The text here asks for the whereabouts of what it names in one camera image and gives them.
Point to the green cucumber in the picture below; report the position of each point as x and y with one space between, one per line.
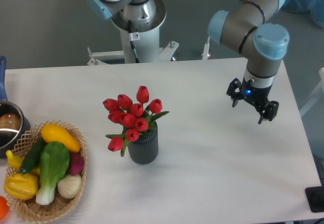
32 158

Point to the yellow pumpkin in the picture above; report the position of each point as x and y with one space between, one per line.
21 186

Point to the yellow squash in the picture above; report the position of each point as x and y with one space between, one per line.
56 133

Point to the purple radish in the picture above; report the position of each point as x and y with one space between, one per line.
76 164

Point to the blue handled steel pot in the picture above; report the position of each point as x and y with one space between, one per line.
13 121

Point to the orange fruit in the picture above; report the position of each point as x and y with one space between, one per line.
4 208

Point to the black device at edge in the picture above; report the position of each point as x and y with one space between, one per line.
315 198

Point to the yellow gourd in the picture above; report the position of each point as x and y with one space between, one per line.
16 161

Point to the white garlic bulb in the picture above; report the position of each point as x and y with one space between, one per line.
69 186

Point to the green bok choy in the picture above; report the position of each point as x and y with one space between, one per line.
54 161

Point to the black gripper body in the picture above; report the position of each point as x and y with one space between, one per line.
255 90

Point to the dark grey ribbed vase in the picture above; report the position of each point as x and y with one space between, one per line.
145 149

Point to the red tulip bouquet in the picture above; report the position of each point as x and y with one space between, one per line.
137 119

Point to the white frame at right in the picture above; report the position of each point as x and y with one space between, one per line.
313 97

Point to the woven wicker basket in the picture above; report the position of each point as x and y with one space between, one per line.
29 210

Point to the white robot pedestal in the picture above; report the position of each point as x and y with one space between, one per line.
139 28

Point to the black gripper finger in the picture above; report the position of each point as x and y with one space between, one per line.
234 92
268 111

